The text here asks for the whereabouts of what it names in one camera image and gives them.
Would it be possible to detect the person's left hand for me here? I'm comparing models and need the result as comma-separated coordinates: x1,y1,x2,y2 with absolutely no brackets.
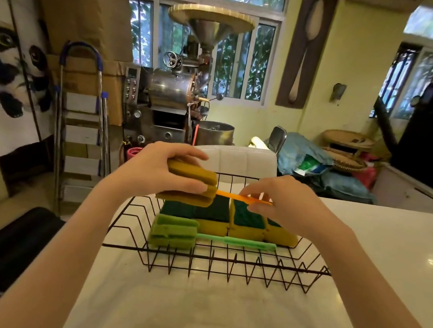
114,136,224,211

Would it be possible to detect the person's right hand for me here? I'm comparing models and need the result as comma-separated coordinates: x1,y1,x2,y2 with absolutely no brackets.
233,169,324,244

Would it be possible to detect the orange sponge bottle brush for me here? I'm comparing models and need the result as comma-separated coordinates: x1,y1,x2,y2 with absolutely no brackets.
155,157,278,217

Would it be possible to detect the person's left forearm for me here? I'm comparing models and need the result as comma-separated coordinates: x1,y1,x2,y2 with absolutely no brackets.
0,159,140,328

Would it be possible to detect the person's right forearm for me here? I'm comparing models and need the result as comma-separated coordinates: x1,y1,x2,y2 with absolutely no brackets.
282,210,433,328

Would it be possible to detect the yellow green scrub sponge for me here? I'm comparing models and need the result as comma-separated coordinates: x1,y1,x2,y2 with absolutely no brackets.
157,189,233,238
262,217,302,249
226,199,271,244

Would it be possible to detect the green sponge bottle brush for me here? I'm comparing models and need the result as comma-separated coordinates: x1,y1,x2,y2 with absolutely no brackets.
147,213,280,263

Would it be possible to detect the white padded chair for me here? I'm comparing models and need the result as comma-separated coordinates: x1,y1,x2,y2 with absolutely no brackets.
192,140,281,192

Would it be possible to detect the round metal bucket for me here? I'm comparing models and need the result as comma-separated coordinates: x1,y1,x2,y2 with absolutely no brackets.
195,119,236,151

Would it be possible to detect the pink cup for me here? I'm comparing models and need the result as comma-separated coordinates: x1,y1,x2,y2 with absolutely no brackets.
125,145,144,165

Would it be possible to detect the blue plastic bag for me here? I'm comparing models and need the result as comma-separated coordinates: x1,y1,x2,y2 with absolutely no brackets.
275,130,340,181

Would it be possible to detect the round woven tray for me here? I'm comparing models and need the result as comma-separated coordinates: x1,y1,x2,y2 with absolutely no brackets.
319,146,370,175
319,127,377,153

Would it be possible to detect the steel coffee roaster machine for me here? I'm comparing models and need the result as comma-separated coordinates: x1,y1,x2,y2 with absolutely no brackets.
116,0,257,161

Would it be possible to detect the metal step ladder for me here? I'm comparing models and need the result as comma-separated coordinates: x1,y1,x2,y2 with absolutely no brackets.
39,39,128,219

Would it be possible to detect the barred window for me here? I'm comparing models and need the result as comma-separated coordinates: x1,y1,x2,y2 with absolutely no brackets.
92,0,288,108

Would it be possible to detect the side window with grille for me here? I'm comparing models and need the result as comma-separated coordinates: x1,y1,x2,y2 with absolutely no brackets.
370,40,433,127

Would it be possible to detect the black stool with chrome rim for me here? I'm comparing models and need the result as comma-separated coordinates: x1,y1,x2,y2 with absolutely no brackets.
0,202,68,307

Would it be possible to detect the large cardboard box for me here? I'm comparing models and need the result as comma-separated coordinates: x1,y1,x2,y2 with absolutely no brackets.
23,0,142,66

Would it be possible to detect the panda picture banner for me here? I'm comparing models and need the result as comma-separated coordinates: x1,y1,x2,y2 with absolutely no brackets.
0,0,74,178

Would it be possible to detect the black wire dish rack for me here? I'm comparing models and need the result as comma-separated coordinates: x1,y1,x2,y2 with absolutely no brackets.
100,158,343,297

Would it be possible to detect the metal frame chair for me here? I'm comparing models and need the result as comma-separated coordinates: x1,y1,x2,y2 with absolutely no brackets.
266,125,289,156

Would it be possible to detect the grey wall lamp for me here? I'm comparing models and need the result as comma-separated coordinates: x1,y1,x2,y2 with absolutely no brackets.
330,82,348,105

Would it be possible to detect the spoon wall picture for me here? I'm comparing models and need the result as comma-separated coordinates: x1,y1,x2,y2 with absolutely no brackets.
275,0,339,113

